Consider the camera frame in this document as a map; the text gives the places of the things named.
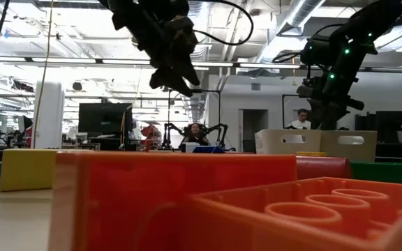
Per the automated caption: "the white pillar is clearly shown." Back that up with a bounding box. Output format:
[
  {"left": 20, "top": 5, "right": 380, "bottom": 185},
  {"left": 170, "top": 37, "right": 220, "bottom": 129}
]
[{"left": 32, "top": 82, "right": 66, "bottom": 150}]

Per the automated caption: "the red toy brick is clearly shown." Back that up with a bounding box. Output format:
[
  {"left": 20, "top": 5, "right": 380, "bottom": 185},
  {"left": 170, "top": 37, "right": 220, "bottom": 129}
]
[{"left": 295, "top": 156, "right": 354, "bottom": 181}]

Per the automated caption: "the white plastic bin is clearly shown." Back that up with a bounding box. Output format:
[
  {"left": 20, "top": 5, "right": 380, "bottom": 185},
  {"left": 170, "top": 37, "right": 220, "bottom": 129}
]
[{"left": 255, "top": 128, "right": 323, "bottom": 156}]

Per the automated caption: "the orange toy brick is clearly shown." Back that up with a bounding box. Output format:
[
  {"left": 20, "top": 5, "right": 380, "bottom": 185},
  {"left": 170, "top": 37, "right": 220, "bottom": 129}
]
[
  {"left": 183, "top": 176, "right": 402, "bottom": 251},
  {"left": 49, "top": 150, "right": 298, "bottom": 251}
]

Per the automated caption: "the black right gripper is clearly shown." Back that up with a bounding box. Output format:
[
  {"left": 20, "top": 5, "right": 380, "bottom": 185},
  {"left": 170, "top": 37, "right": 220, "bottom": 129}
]
[{"left": 297, "top": 78, "right": 365, "bottom": 130}]

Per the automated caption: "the green toy brick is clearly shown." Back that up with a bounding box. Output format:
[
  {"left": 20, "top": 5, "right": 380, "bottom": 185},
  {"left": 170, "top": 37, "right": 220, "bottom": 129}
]
[{"left": 349, "top": 160, "right": 402, "bottom": 185}]

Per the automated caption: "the beige plastic bin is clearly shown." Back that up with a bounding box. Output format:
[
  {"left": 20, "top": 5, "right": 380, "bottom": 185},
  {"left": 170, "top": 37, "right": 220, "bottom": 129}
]
[{"left": 319, "top": 130, "right": 378, "bottom": 163}]

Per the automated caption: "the black gantry frame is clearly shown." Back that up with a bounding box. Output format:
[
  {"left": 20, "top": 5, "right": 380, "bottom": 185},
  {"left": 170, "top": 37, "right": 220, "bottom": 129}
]
[
  {"left": 281, "top": 93, "right": 332, "bottom": 130},
  {"left": 167, "top": 88, "right": 222, "bottom": 142}
]

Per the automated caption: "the red background item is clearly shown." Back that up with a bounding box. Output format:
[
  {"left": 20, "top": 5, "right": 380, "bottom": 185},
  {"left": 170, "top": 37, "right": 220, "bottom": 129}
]
[{"left": 140, "top": 124, "right": 163, "bottom": 151}]

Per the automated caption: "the black monitor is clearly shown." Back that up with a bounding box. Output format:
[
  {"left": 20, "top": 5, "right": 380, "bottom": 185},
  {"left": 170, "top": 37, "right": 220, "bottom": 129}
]
[{"left": 77, "top": 102, "right": 134, "bottom": 151}]

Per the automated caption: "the black equipment stack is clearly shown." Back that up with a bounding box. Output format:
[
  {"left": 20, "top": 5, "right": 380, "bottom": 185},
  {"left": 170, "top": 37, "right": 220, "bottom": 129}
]
[{"left": 353, "top": 110, "right": 402, "bottom": 130}]

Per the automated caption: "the ribbed silver ventilation duct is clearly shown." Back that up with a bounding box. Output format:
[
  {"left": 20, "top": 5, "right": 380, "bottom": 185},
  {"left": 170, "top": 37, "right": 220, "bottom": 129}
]
[{"left": 183, "top": 0, "right": 213, "bottom": 135}]

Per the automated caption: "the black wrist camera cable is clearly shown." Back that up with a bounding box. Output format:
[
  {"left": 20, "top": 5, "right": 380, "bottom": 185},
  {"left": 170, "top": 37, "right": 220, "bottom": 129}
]
[{"left": 192, "top": 0, "right": 255, "bottom": 46}]

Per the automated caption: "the long ceiling light bar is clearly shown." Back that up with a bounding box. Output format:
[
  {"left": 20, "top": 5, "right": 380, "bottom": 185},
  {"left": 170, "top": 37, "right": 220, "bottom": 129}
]
[{"left": 82, "top": 58, "right": 329, "bottom": 70}]

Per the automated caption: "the smooth silver ventilation duct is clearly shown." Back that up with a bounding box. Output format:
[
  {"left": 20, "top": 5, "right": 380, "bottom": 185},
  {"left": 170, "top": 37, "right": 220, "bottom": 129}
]
[{"left": 255, "top": 0, "right": 327, "bottom": 63}]

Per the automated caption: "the short yellow hanging cord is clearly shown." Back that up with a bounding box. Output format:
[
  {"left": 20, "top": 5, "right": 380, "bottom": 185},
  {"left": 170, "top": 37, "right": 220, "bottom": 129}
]
[{"left": 290, "top": 50, "right": 298, "bottom": 87}]

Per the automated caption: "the person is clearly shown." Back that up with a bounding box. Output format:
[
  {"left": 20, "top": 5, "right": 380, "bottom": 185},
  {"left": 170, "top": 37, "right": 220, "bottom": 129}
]
[
  {"left": 181, "top": 122, "right": 211, "bottom": 146},
  {"left": 288, "top": 108, "right": 313, "bottom": 130}
]

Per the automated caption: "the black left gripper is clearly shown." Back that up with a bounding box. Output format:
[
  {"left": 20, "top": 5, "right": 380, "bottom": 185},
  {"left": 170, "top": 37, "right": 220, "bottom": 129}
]
[{"left": 131, "top": 13, "right": 201, "bottom": 98}]

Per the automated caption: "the black and red chair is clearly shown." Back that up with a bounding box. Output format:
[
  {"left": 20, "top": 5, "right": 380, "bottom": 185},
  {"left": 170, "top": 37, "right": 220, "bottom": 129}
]
[{"left": 17, "top": 115, "right": 34, "bottom": 148}]

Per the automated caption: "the yellow toy brick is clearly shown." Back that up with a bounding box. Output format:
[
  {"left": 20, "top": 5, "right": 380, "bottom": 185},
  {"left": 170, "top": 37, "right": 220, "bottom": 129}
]
[
  {"left": 0, "top": 149, "right": 96, "bottom": 192},
  {"left": 295, "top": 151, "right": 327, "bottom": 158}
]

